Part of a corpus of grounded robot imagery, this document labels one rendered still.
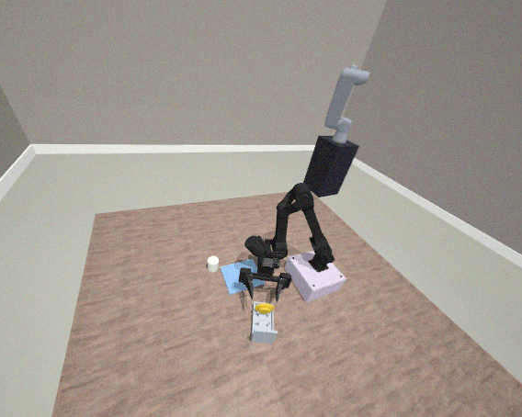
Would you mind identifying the white cylinder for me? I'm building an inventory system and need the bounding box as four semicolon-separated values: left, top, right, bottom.
208;256;219;272

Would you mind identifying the yellow plate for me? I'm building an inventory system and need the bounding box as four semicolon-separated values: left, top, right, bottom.
255;303;274;313

